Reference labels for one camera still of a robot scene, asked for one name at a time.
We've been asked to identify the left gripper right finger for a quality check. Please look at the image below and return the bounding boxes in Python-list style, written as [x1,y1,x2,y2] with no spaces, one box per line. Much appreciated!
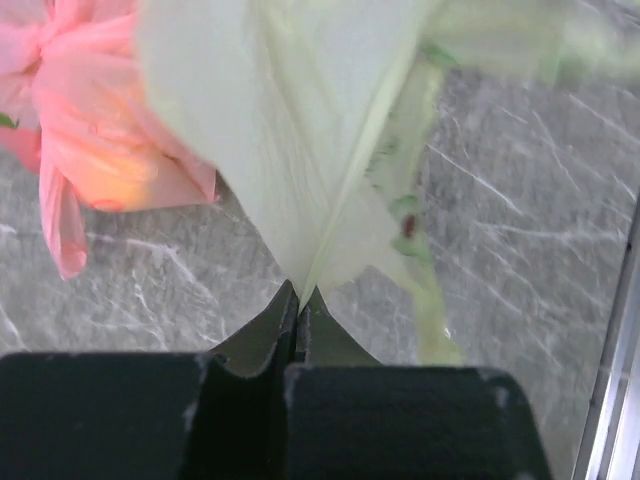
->
[284,293,552,479]

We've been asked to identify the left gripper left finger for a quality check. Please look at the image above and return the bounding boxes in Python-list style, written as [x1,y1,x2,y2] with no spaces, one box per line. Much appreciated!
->
[1,284,298,479]

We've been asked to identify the green avocado-print plastic bag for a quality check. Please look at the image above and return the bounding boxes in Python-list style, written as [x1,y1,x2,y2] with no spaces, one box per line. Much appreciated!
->
[134,1,639,365]

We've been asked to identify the pink tied plastic bag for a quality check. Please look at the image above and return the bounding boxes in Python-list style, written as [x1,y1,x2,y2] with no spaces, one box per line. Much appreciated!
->
[1,1,218,279]

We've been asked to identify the aluminium mounting rail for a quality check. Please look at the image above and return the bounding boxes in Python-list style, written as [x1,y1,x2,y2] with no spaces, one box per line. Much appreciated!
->
[572,210,639,480]

